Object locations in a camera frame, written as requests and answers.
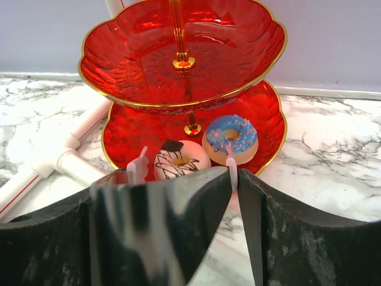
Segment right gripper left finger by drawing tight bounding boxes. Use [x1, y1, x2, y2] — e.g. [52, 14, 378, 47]
[0, 169, 126, 286]

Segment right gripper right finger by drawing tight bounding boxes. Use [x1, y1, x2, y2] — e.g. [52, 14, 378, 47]
[238, 169, 380, 285]

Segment metal tongs pink tips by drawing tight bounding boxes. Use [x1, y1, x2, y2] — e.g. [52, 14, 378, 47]
[89, 151, 238, 285]

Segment blue frosted donut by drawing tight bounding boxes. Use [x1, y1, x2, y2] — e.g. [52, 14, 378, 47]
[202, 114, 259, 165]

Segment white chocolate donut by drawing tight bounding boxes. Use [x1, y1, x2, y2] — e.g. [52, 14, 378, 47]
[154, 139, 211, 180]

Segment red three-tier stand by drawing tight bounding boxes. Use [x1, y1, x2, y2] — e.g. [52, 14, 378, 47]
[79, 1, 288, 180]

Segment white pvc pipe frame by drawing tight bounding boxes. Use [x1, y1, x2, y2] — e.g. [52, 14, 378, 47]
[0, 0, 126, 221]

